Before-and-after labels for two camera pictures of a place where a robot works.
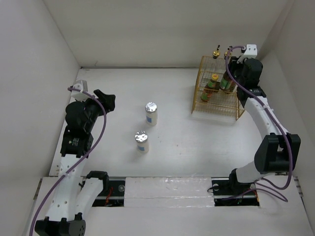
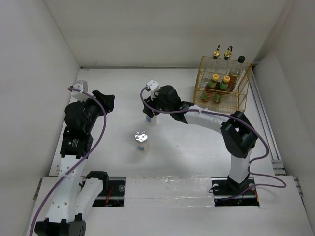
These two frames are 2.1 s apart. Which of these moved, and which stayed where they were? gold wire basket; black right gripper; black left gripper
Moved: black right gripper
Stayed: gold wire basket; black left gripper
